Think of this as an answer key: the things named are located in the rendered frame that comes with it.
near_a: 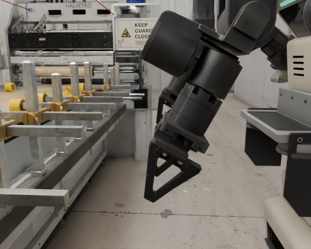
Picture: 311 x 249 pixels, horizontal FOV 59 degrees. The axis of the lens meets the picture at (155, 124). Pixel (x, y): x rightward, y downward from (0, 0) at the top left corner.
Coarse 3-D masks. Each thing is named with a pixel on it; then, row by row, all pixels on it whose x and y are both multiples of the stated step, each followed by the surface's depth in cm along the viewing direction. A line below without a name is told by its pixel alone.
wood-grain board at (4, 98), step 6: (18, 90) 252; (42, 90) 252; (48, 90) 252; (0, 96) 210; (6, 96) 210; (12, 96) 210; (18, 96) 210; (24, 96) 210; (0, 102) 180; (6, 102) 180; (0, 108) 158; (6, 108) 158; (18, 120) 133
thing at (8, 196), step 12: (0, 192) 66; (12, 192) 66; (24, 192) 66; (36, 192) 66; (48, 192) 66; (60, 192) 66; (0, 204) 66; (12, 204) 65; (24, 204) 65; (36, 204) 65; (48, 204) 65; (60, 204) 65
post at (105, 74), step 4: (104, 64) 226; (104, 68) 226; (104, 72) 227; (104, 76) 228; (108, 76) 231; (104, 80) 229; (108, 80) 231; (104, 84) 229; (108, 84) 231; (108, 112) 235
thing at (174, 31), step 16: (160, 16) 34; (176, 16) 34; (240, 16) 31; (256, 16) 31; (160, 32) 33; (176, 32) 34; (192, 32) 34; (208, 32) 33; (240, 32) 32; (256, 32) 31; (144, 48) 34; (160, 48) 34; (176, 48) 34; (192, 48) 34; (224, 48) 37; (240, 48) 32; (160, 64) 35; (176, 64) 34
